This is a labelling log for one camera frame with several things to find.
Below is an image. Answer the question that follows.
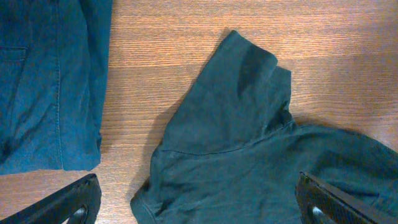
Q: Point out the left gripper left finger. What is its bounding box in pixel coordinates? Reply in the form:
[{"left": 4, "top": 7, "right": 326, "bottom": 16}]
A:
[{"left": 1, "top": 174, "right": 101, "bottom": 224}]

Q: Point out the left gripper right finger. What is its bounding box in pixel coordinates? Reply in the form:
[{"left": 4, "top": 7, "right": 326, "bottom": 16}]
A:
[{"left": 295, "top": 172, "right": 397, "bottom": 224}]

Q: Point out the folded navy blue garment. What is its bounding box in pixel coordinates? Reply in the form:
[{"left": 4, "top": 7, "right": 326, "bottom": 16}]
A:
[{"left": 1, "top": 0, "right": 113, "bottom": 175}]

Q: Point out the black t-shirt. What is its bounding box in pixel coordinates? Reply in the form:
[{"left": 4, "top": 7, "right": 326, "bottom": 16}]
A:
[{"left": 131, "top": 31, "right": 397, "bottom": 223}]

